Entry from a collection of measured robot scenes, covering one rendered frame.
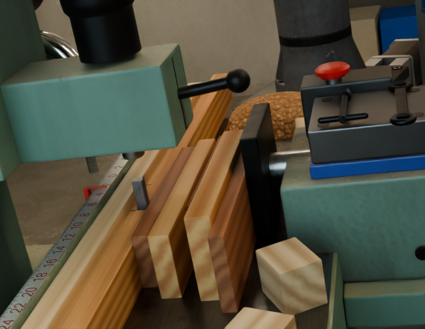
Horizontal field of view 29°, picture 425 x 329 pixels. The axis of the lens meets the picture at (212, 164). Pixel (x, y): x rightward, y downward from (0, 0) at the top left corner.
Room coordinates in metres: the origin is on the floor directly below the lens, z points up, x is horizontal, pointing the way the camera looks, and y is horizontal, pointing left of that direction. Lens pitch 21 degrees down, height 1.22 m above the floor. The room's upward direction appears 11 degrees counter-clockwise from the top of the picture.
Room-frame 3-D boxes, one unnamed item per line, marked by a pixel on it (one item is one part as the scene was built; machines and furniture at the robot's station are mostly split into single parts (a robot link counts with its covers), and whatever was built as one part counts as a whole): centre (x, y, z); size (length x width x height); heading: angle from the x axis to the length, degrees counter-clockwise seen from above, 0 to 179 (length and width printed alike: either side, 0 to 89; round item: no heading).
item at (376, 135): (0.65, -0.13, 0.99); 0.13 x 0.11 x 0.06; 166
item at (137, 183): (0.65, 0.07, 0.94); 0.01 x 0.01 x 0.05; 76
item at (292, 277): (0.52, -0.04, 0.92); 0.04 x 0.03 x 0.04; 16
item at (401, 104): (0.61, -0.16, 1.00); 0.10 x 0.02 x 0.01; 166
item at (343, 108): (0.62, -0.11, 1.01); 0.07 x 0.04 x 0.01; 166
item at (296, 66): (1.29, -0.20, 0.87); 0.15 x 0.15 x 0.10
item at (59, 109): (0.66, 0.08, 1.03); 0.14 x 0.07 x 0.09; 76
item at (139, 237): (0.67, 0.04, 0.92); 0.19 x 0.02 x 0.05; 166
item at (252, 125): (0.66, -0.07, 0.95); 0.09 x 0.07 x 0.09; 166
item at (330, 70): (0.68, -0.12, 1.02); 0.03 x 0.03 x 0.01
